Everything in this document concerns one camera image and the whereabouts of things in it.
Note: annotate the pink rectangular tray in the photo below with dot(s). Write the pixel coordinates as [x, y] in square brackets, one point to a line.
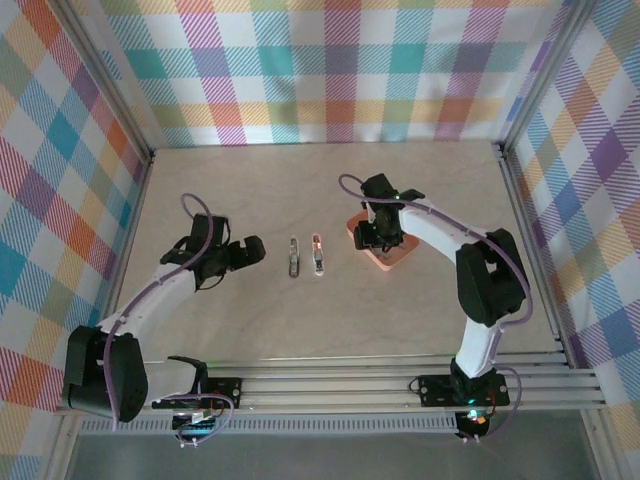
[397, 257]

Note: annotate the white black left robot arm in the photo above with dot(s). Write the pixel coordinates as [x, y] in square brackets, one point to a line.
[160, 290]

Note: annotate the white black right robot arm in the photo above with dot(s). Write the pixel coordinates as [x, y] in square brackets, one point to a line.
[440, 230]

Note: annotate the grey metal clip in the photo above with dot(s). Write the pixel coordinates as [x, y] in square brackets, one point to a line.
[295, 257]

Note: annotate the colourful plaid backdrop cloth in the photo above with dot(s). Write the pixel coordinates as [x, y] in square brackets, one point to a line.
[320, 70]

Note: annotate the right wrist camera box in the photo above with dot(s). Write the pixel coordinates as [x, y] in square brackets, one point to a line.
[412, 195]

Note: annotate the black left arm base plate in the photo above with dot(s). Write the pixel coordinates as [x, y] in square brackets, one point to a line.
[225, 390]

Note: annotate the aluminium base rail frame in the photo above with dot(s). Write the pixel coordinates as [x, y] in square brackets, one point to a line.
[350, 380]

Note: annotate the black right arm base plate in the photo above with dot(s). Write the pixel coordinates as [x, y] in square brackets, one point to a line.
[440, 390]

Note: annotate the aluminium frame post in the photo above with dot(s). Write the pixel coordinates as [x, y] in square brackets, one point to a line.
[545, 75]
[107, 80]

